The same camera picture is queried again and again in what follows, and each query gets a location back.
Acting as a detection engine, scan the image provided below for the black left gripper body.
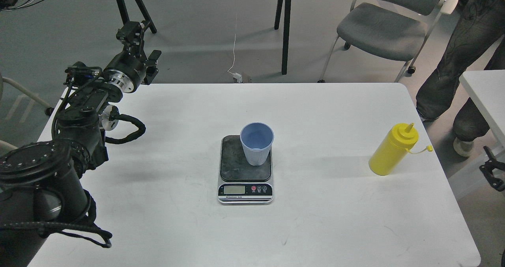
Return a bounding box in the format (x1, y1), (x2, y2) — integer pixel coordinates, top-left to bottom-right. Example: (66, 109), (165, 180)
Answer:
(103, 53), (153, 93)

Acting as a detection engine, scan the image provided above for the digital kitchen scale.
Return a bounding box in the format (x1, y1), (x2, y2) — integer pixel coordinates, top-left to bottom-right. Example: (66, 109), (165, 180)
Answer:
(217, 135), (274, 205)

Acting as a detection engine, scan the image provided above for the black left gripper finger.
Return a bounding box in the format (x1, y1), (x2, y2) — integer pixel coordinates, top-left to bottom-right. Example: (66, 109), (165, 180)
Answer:
(116, 21), (151, 60)
(145, 50), (162, 85)

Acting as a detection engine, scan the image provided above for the person in dark jeans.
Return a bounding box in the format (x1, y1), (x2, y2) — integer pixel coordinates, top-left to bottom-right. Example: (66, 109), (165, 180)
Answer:
(415, 0), (505, 158)

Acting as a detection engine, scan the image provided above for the blue ribbed plastic cup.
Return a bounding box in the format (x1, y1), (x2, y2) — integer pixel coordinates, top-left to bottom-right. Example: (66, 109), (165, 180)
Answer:
(239, 123), (274, 166)

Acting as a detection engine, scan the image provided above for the white power adapter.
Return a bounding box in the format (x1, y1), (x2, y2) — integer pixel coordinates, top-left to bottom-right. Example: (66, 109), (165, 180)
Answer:
(231, 73), (243, 84)

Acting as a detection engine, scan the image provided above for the yellow squeeze bottle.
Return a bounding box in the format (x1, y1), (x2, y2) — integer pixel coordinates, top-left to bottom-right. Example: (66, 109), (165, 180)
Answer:
(368, 123), (434, 176)

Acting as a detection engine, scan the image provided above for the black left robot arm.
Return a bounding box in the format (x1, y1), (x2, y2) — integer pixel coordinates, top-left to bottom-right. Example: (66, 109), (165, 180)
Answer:
(0, 20), (161, 267)

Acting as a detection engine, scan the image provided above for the grey office chair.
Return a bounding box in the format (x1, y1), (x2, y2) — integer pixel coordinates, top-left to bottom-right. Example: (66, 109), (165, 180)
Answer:
(336, 0), (458, 82)

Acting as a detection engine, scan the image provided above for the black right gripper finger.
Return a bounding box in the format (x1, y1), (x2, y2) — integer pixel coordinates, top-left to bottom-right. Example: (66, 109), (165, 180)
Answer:
(479, 146), (505, 192)

